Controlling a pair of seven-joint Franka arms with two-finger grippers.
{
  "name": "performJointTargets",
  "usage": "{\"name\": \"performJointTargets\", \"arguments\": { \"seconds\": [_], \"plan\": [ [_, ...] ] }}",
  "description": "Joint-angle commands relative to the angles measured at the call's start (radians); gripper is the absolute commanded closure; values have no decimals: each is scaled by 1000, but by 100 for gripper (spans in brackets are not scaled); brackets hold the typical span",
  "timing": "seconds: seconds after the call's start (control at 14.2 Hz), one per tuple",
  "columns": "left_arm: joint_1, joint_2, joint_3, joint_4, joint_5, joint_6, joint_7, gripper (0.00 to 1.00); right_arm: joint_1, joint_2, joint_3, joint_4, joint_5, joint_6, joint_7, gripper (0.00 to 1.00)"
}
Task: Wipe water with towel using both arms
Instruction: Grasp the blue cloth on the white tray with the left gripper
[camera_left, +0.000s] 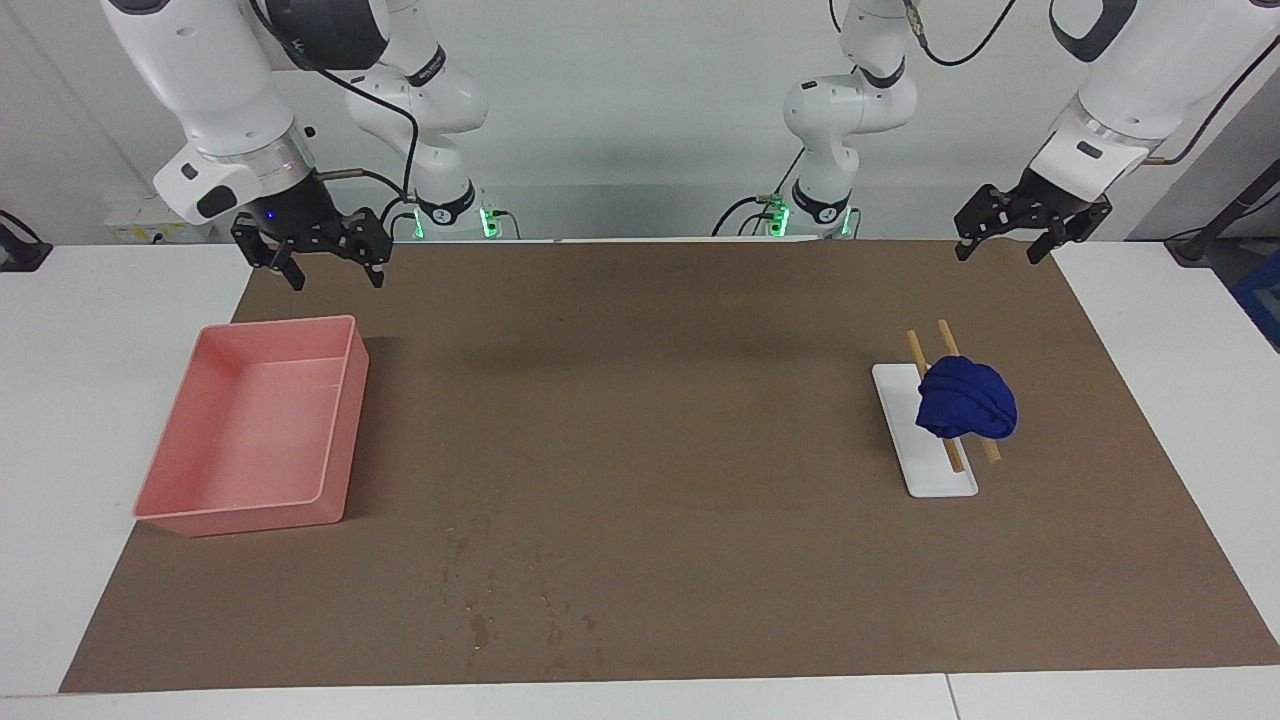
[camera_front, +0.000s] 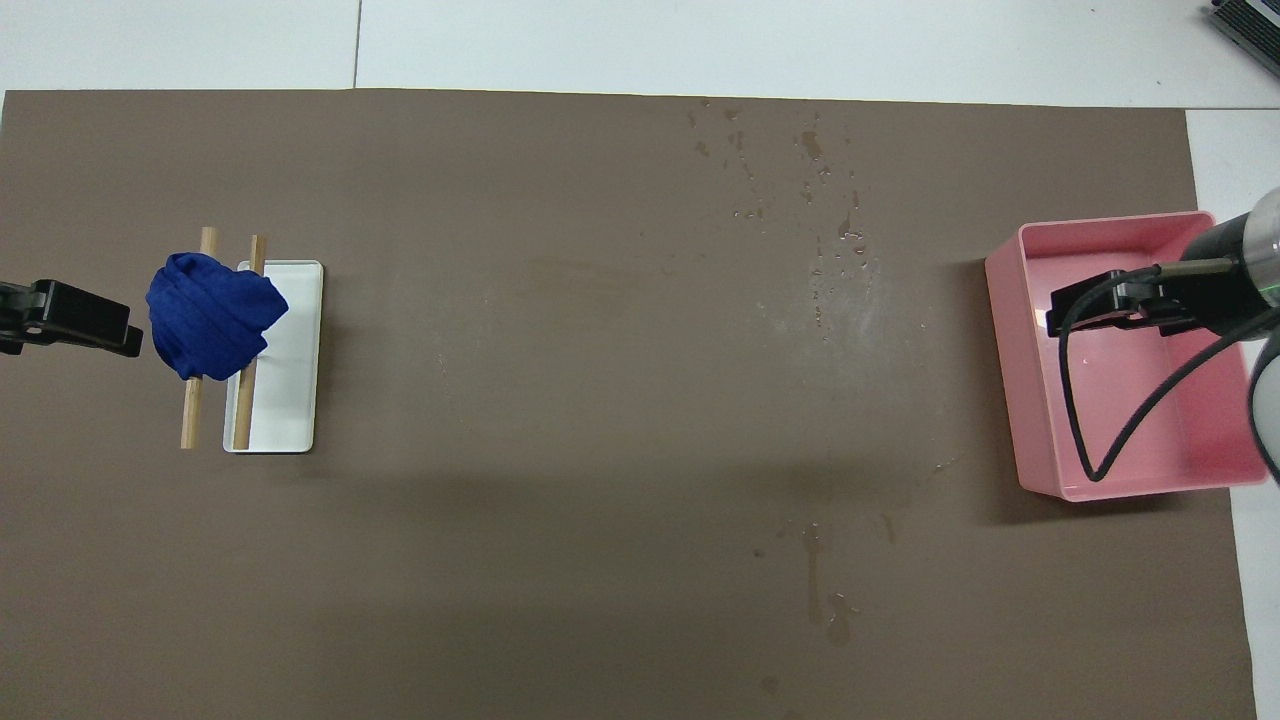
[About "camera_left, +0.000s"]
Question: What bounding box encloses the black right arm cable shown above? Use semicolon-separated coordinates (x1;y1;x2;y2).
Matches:
245;0;421;201

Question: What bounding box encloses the black clamp base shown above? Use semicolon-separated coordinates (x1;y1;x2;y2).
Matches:
0;210;53;273

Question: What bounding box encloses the pink plastic bin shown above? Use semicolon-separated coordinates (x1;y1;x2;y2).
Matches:
133;314;370;539

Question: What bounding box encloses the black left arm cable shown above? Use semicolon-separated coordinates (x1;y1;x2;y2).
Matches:
905;0;1280;166

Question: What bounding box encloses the blue crate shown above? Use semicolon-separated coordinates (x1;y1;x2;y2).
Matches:
1230;250;1280;353

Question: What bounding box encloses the black stand pole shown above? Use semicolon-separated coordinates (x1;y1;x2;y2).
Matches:
1165;160;1280;266

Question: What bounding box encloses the dark blue towel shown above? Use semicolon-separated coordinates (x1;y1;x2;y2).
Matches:
915;355;1019;441

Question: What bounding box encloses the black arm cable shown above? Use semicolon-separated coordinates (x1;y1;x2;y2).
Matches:
905;0;1280;166
245;0;421;201

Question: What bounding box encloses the white power strip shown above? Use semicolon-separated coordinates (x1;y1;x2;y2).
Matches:
105;196;196;244

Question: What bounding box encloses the black base cable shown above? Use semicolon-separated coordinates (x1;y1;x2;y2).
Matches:
712;148;806;238
375;193;421;241

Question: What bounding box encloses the white rack with wooden rods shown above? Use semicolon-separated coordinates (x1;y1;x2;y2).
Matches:
872;318;1004;499

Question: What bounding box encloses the brown table mat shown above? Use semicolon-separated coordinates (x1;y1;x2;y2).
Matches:
58;238;1280;694

